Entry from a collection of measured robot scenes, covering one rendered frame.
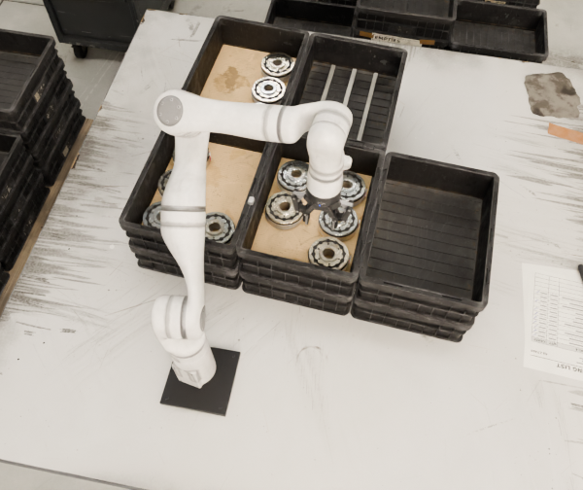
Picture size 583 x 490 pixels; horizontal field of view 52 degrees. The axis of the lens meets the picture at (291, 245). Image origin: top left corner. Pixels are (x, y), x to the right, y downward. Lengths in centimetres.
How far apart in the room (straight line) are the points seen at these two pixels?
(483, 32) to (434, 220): 144
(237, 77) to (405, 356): 98
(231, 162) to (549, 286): 94
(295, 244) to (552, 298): 72
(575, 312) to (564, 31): 221
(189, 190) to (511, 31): 204
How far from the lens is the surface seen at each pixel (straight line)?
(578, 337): 176
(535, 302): 176
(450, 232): 163
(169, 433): 153
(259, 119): 115
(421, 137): 199
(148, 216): 160
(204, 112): 119
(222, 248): 144
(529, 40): 297
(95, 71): 330
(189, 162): 126
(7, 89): 259
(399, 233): 160
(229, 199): 163
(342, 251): 152
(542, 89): 225
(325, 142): 109
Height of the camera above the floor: 216
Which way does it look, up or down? 59 degrees down
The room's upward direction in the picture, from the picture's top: 2 degrees clockwise
